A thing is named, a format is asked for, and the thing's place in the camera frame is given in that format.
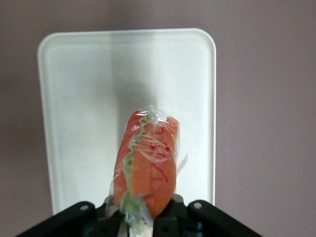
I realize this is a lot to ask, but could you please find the beige plastic tray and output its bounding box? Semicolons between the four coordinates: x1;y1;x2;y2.
37;28;218;215

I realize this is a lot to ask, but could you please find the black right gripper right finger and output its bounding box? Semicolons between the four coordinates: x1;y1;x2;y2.
169;194;261;237

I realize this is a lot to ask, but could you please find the plastic-wrapped triangle sandwich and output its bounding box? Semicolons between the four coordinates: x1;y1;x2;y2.
110;105;190;237

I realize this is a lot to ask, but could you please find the brown table cover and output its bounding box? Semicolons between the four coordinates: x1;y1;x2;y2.
0;0;316;237

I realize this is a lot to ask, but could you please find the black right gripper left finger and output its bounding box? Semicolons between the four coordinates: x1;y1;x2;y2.
18;196;119;237

